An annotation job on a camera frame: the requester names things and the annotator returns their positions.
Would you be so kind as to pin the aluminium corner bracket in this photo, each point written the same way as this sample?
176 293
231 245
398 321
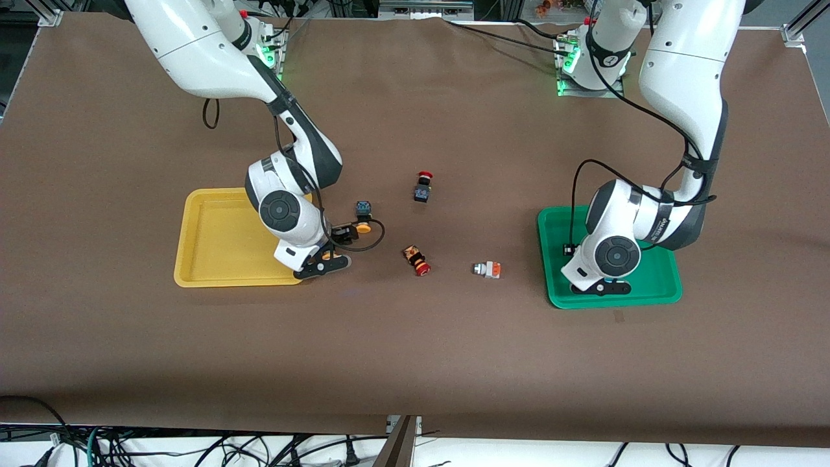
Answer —
794 34
50 18

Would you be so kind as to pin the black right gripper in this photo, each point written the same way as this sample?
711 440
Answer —
340 233

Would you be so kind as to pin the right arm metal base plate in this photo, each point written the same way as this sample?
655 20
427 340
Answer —
277 52

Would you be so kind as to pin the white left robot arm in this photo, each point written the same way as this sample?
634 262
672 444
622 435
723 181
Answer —
681 65

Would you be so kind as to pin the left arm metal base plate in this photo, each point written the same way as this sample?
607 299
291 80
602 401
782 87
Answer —
565 65

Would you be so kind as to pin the red button orange body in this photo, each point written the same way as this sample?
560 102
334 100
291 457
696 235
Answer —
415 257

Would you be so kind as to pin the yellow plastic tray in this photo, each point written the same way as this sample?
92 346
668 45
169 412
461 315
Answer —
220 240

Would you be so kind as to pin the yellow cap push button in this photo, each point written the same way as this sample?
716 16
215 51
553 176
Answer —
327 255
363 209

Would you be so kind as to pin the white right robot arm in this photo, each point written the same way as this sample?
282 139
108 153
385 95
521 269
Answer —
194 45

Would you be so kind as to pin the green plastic tray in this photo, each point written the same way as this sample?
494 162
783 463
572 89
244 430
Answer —
655 282

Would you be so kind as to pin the orange block switch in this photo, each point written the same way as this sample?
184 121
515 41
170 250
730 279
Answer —
491 270

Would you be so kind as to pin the metal table frame beam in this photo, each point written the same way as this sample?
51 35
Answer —
402 447

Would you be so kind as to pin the brown paper table cover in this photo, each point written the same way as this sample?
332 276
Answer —
415 350

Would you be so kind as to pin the red button black body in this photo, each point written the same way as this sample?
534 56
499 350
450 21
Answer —
423 192

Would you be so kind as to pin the silver aluminium frame rail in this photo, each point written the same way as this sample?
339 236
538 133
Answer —
425 8

